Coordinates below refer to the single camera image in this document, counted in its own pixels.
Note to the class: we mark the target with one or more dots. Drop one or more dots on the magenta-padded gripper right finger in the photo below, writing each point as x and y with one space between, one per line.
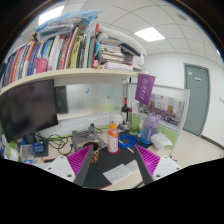
166 166

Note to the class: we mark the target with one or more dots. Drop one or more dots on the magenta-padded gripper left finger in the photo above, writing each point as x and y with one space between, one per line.
58 166

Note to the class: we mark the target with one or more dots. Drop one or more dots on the orange drink bottle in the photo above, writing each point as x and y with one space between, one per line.
113 140

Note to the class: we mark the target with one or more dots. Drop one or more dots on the purple water bottle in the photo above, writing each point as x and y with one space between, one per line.
149 130

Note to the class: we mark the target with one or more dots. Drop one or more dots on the small blue box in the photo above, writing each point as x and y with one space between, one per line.
39 148

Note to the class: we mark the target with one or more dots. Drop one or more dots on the white tissue pack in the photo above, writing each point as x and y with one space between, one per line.
161 140

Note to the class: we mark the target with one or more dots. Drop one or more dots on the grey metal laptop stand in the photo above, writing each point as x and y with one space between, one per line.
85 136

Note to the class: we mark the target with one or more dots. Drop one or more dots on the white folded tissue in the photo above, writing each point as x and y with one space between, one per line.
118 172

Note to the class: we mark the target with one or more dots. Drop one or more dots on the flat round red coaster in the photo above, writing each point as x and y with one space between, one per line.
117 151

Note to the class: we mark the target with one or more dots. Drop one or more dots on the black desk mat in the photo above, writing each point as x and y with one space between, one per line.
110 163

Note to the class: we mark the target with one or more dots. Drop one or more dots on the green drinking glass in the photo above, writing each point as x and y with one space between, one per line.
134 123

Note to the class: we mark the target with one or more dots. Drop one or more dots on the group photo poster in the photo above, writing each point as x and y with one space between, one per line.
166 111

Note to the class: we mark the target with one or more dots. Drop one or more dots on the black computer monitor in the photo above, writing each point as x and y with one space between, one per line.
26 110

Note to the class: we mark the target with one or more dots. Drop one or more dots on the white ceramic jar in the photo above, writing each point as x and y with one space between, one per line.
118 120

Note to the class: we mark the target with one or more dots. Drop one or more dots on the dark wine bottle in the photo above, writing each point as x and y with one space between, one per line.
125 111

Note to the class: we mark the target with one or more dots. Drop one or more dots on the grey door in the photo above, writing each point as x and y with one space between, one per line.
196 100

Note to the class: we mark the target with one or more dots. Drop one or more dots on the purple pennant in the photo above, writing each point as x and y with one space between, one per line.
145 89

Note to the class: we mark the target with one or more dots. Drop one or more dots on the white ceiling light panel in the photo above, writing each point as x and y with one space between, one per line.
50 15
149 34

